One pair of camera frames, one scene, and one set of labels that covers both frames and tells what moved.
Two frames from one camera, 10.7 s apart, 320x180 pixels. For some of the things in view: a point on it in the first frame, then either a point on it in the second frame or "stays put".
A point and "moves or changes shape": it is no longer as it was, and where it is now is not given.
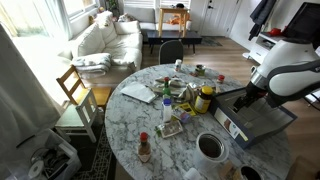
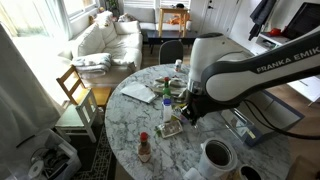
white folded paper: x=139 y=91 stays put
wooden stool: x=173 y=11 stays put
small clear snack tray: x=171 y=127 stays put
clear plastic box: x=258 y=116 -> x=241 y=126
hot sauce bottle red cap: x=144 y=148 stays put
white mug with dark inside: x=211 y=151 moves or changes shape
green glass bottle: x=166 y=92 stays put
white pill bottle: x=178 y=64 stays put
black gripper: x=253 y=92 -> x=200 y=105
